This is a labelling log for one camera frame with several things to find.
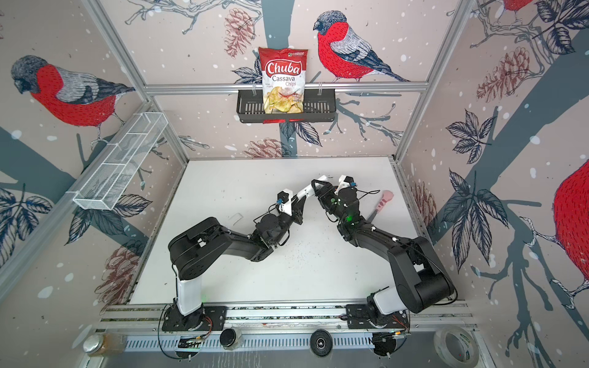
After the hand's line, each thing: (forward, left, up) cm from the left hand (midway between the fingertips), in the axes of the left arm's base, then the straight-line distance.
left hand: (302, 196), depth 82 cm
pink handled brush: (+12, -40, -17) cm, 45 cm away
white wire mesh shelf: (+7, +63, +12) cm, 65 cm away
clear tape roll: (-44, -47, -20) cm, 68 cm away
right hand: (+4, -3, +1) cm, 4 cm away
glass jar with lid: (-43, +56, -10) cm, 71 cm away
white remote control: (+1, -3, +2) cm, 4 cm away
